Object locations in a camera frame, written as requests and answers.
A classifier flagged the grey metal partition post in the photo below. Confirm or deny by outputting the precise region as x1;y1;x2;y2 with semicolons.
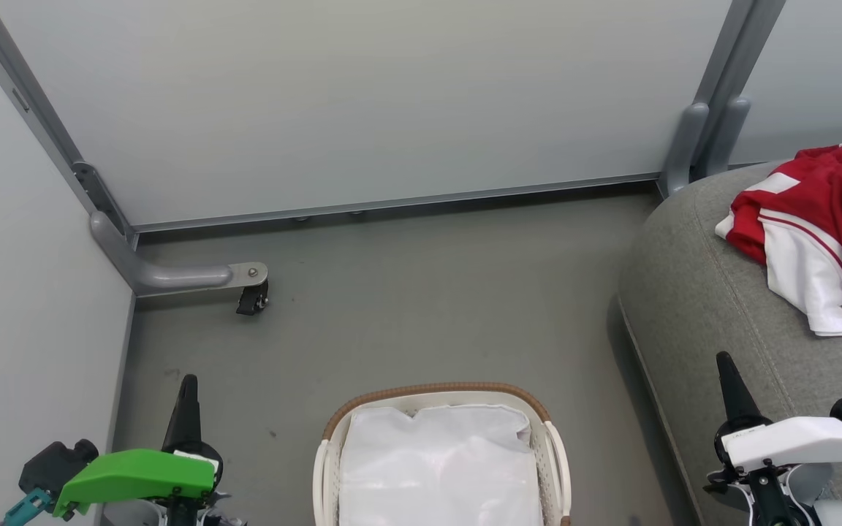
0;0;137;242

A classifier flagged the red jersey with white panel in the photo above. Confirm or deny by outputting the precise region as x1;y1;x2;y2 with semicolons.
715;172;842;338

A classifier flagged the white mesh basket liner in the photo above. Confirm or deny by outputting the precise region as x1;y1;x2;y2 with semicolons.
338;404;545;526

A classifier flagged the grey sofa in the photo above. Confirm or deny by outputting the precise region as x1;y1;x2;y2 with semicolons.
615;148;842;526

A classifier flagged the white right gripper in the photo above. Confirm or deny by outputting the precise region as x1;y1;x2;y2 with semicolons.
715;351;842;476

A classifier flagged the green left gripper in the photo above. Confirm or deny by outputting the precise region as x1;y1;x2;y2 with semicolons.
53;374;217;519

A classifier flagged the white laundry basket brown rim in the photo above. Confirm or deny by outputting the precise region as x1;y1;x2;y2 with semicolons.
311;381;574;526

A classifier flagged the black caster wheel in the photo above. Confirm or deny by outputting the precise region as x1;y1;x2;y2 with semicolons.
236;281;270;317

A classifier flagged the grey partition foot bar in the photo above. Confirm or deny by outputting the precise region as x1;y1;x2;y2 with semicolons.
88;212;270;297

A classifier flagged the grey double partition post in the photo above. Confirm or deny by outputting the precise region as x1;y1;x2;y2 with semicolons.
656;0;787;198

